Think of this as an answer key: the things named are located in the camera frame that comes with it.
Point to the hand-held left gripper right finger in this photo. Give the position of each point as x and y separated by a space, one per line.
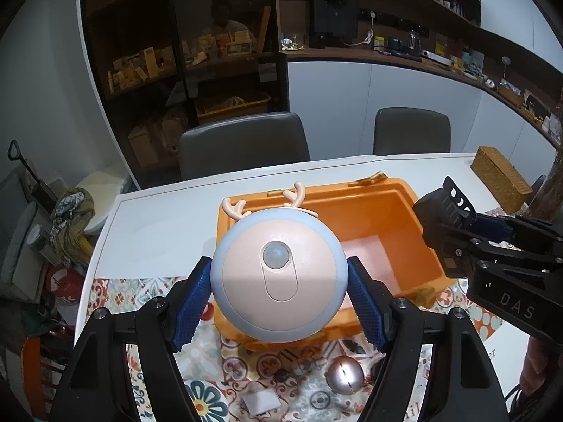
367 308

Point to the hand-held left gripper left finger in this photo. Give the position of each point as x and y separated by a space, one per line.
193 304

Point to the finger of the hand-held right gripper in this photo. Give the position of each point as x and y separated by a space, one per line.
506 257
499 227

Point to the silver egg-shaped object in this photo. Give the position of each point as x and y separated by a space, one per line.
345 374

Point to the deer antler night light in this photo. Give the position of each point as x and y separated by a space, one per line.
277 281

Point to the orange plastic storage bin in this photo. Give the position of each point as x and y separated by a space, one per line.
378 211

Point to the small white box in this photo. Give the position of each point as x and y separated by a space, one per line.
261 404

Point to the person's right forearm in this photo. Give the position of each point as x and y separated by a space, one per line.
543 369

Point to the woven wicker box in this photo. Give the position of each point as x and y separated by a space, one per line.
501 178

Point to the patterned table mat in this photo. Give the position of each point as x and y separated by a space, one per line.
246 369

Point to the narrow grey chair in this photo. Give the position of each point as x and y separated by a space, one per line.
411 132

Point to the red round container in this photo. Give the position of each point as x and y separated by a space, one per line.
64 283

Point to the white round stool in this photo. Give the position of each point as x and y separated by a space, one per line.
101 198

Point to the yellow patterned cloth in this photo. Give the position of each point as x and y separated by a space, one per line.
70 220

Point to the brown cardboard box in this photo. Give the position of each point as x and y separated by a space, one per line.
143 145

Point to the wide grey chair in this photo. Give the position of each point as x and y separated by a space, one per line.
244 145

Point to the grey cushion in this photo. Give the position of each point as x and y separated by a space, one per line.
17 237

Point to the orange bin on shelf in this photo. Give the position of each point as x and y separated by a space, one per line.
233 107

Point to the glass french press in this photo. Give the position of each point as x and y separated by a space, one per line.
412 43

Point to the black coffee machine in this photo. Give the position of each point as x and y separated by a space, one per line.
334 11

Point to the dark wooden shelf cabinet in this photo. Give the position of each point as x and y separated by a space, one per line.
132 30

